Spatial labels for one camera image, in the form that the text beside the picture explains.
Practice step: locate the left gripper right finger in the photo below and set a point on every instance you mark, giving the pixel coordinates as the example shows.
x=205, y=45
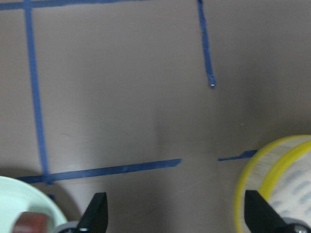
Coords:
x=260, y=217

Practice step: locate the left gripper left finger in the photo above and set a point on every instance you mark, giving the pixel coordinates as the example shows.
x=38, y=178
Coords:
x=95, y=218

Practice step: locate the green plate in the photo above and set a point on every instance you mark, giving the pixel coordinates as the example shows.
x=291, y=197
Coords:
x=17, y=197

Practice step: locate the brown bun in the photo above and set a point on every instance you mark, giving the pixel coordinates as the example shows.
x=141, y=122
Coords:
x=31, y=222

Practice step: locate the lower yellow steamer layer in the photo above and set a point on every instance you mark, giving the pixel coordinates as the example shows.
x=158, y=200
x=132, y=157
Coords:
x=281, y=173

